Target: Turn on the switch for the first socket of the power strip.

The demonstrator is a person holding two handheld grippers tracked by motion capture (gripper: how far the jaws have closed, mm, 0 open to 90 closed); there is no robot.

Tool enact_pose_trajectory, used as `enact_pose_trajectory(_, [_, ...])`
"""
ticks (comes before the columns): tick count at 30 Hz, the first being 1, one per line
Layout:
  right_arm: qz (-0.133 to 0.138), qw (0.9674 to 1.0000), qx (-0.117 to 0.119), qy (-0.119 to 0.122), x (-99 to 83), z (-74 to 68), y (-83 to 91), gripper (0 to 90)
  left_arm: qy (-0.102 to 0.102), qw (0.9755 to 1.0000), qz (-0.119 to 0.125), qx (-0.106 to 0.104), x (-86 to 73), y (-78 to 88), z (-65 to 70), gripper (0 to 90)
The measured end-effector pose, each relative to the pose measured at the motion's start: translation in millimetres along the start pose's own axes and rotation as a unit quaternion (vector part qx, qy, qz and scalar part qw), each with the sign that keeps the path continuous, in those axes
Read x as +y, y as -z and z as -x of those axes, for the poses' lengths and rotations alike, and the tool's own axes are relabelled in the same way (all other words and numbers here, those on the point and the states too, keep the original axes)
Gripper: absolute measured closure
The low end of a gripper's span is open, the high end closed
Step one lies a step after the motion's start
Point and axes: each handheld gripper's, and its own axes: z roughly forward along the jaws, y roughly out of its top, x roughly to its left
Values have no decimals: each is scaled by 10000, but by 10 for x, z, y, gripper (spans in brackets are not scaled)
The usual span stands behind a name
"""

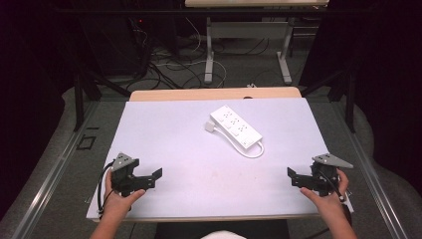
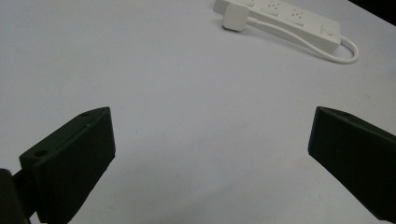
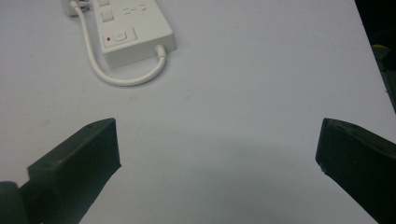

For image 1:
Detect wooden table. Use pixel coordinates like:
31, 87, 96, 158
91, 86, 322, 223

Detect person's dark trousers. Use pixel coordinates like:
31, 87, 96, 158
154, 228, 291, 239

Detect black floor socket frame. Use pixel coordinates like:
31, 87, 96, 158
76, 133, 98, 151

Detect person's white shirt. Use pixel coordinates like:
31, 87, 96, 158
200, 230, 248, 239

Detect white table mat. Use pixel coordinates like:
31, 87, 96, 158
86, 97, 354, 221

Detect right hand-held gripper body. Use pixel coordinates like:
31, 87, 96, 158
298, 152, 354, 197

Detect dark computer tower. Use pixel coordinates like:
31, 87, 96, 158
79, 14, 147, 77

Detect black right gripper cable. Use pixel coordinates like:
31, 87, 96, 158
318, 169, 345, 203

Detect white power strip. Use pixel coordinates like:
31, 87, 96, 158
209, 105, 264, 150

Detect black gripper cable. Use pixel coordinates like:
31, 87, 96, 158
318, 169, 345, 203
97, 161, 115, 214

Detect grey metal floor rail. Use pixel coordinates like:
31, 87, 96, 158
9, 101, 102, 239
330, 101, 410, 239

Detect white power cord with plug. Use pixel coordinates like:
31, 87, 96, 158
204, 120, 266, 159

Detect person's right hand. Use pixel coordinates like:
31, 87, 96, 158
300, 168, 351, 217

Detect person's left hand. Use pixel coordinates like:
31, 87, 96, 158
104, 170, 147, 217

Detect white metal frame desk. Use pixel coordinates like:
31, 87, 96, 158
184, 0, 330, 86

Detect black metal stand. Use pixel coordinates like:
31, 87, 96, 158
300, 64, 358, 134
73, 64, 132, 132

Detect bundle of floor cables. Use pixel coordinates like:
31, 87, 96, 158
125, 16, 230, 92

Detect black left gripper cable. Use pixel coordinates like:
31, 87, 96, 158
97, 161, 115, 214

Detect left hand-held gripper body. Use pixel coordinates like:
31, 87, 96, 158
110, 151, 149, 198

